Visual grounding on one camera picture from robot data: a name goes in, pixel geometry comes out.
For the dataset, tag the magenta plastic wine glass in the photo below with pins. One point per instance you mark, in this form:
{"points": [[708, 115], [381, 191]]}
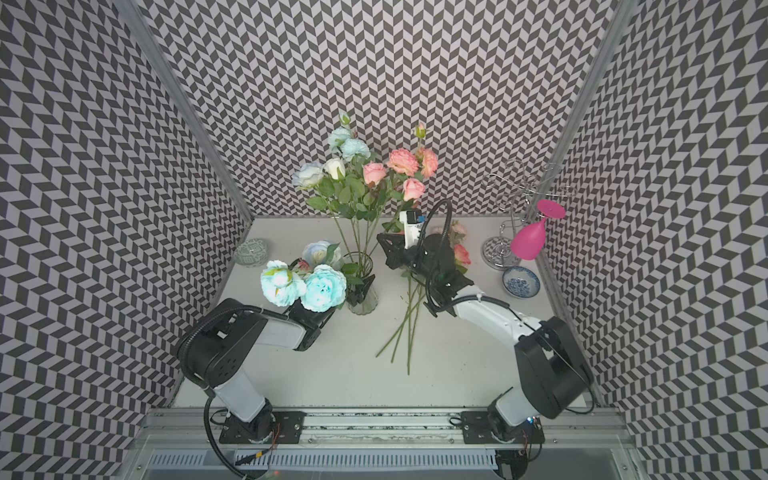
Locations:
{"points": [[529, 242]]}

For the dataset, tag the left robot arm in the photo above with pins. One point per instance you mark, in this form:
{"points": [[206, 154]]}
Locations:
{"points": [[212, 352]]}

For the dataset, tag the white blue rose stem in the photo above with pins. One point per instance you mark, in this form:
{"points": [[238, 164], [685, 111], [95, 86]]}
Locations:
{"points": [[337, 187]]}

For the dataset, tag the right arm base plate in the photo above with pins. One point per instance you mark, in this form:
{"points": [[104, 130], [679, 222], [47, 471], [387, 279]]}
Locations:
{"points": [[504, 429]]}

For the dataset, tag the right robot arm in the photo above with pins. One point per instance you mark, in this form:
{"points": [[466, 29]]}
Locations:
{"points": [[551, 368]]}

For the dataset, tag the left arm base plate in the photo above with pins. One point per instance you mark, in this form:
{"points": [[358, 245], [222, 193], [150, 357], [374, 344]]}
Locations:
{"points": [[258, 429]]}

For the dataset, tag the metal wire glass rack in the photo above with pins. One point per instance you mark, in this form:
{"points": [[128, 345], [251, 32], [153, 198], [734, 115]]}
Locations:
{"points": [[519, 194]]}

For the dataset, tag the pink rose stem tall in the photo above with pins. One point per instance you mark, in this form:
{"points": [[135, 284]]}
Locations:
{"points": [[400, 179]]}

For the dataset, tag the small pink bud stem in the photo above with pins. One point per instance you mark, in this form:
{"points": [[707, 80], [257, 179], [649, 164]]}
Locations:
{"points": [[404, 336]]}

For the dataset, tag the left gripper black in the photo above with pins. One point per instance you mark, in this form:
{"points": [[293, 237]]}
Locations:
{"points": [[315, 315]]}

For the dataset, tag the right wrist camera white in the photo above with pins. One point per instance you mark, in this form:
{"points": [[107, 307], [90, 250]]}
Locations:
{"points": [[412, 221]]}

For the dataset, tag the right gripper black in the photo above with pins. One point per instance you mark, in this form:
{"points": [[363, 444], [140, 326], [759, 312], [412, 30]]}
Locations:
{"points": [[399, 250]]}

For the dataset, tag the clear glass vase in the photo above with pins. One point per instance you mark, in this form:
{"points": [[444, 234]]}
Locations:
{"points": [[361, 297]]}

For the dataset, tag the teal peony flower stem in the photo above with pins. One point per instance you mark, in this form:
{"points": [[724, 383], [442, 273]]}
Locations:
{"points": [[282, 283]]}

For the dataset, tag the aluminium front rail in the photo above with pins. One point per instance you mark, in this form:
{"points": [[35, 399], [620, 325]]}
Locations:
{"points": [[436, 428]]}

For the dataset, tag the blue white ceramic bowl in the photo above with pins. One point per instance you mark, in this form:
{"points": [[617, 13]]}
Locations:
{"points": [[521, 282]]}

